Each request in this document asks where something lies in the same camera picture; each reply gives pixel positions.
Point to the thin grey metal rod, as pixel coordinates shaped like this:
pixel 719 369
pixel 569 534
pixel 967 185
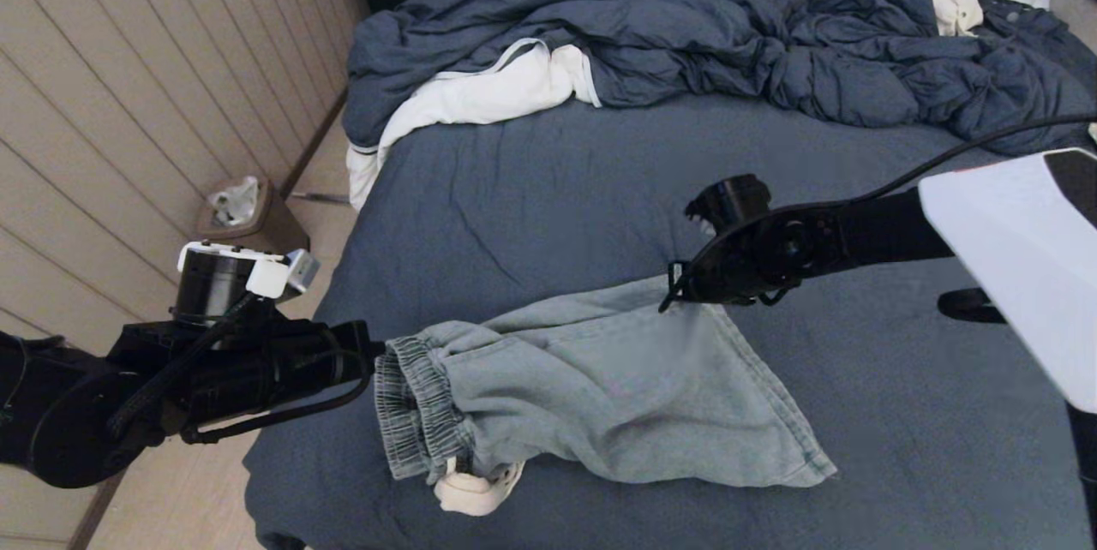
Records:
pixel 321 199

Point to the white plastic bin bag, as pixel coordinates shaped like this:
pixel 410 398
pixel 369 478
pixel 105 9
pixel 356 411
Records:
pixel 233 200

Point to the light blue denim shorts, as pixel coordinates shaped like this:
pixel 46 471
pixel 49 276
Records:
pixel 600 387

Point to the blue bed sheet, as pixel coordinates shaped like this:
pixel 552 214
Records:
pixel 557 207

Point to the blue denim shirt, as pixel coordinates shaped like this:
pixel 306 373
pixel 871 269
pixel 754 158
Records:
pixel 1028 27

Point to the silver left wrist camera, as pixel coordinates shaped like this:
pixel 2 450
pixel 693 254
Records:
pixel 302 270

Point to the crumpled dark blue duvet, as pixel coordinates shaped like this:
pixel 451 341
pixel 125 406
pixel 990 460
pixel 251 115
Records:
pixel 686 19

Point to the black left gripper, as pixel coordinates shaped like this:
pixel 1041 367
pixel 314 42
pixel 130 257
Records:
pixel 308 370

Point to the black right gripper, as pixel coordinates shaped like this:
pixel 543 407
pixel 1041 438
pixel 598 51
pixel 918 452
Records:
pixel 741 267

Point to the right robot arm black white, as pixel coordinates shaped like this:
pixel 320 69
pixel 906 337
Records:
pixel 1011 242

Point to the white garment with dark trim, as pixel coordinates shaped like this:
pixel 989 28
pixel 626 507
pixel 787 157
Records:
pixel 480 96

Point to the brown trash bin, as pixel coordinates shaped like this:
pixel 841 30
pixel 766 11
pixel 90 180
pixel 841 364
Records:
pixel 274 233

